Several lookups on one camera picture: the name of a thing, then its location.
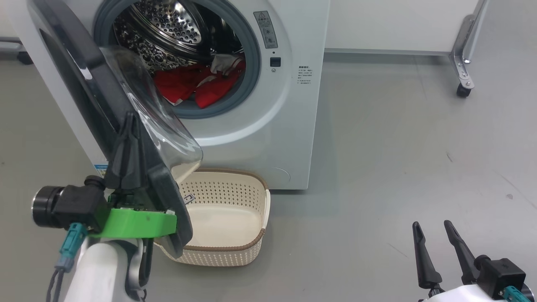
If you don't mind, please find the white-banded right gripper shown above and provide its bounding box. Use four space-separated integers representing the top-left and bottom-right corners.
412 220 504 302

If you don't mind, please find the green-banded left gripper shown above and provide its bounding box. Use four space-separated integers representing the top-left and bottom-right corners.
88 111 177 240

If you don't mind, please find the black round glass washer door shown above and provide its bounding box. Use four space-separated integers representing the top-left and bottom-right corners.
26 0 204 259

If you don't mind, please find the red basketball jersey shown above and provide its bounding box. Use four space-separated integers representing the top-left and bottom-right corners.
154 54 246 109

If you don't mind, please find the cream perforated laundry basket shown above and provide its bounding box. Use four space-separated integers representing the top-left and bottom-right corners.
153 169 271 267

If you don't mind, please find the white front-load washing machine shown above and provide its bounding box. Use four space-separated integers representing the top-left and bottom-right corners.
8 0 331 190

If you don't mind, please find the white background panel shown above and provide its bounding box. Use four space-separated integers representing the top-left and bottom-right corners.
325 0 481 56

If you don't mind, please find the right teal-plug camera cable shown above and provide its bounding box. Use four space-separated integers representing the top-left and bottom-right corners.
503 285 525 302

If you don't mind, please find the teal-plug camera cable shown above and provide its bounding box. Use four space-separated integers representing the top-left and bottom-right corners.
45 222 88 302
503 285 525 302

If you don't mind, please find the left teal-plug camera cable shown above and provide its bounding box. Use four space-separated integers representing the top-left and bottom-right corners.
45 222 88 302

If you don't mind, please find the metal frame leg with caster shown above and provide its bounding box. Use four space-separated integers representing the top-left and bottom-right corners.
450 0 489 98

